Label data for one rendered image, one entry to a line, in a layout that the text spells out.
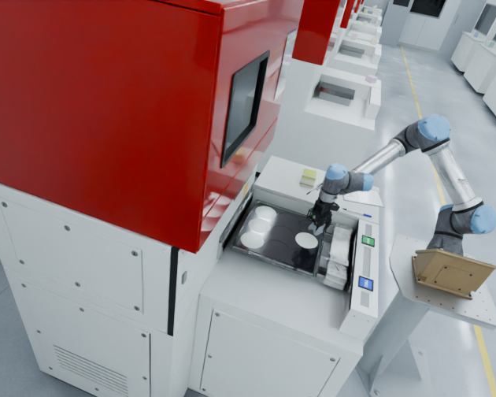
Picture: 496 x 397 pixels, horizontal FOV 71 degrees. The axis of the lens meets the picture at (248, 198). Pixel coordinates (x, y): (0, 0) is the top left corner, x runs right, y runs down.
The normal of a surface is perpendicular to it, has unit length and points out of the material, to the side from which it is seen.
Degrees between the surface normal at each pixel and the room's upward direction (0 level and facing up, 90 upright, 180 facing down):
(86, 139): 90
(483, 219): 54
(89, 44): 90
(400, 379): 0
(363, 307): 0
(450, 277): 90
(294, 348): 90
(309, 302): 0
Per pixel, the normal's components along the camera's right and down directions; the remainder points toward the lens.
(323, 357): -0.31, 0.52
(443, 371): 0.16, -0.80
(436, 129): 0.09, -0.22
